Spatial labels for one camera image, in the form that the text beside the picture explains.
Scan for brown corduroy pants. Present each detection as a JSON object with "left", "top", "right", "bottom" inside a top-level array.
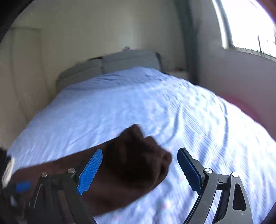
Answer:
[{"left": 11, "top": 124, "right": 172, "bottom": 216}]

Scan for blue striped floral bedsheet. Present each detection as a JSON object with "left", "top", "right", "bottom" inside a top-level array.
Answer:
[{"left": 8, "top": 67, "right": 275, "bottom": 223}]

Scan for cream louvered wardrobe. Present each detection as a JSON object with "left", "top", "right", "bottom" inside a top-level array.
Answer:
[{"left": 1, "top": 28, "right": 51, "bottom": 148}]

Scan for grey upholstered headboard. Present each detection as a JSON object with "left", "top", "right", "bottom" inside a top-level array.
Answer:
[{"left": 56, "top": 49, "right": 163, "bottom": 93}]

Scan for window with railing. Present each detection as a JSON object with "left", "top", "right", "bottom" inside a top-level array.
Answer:
[{"left": 212, "top": 1, "right": 275, "bottom": 62}]

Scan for green curtain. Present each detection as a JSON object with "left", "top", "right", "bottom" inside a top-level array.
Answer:
[{"left": 175, "top": 0, "right": 200, "bottom": 85}]

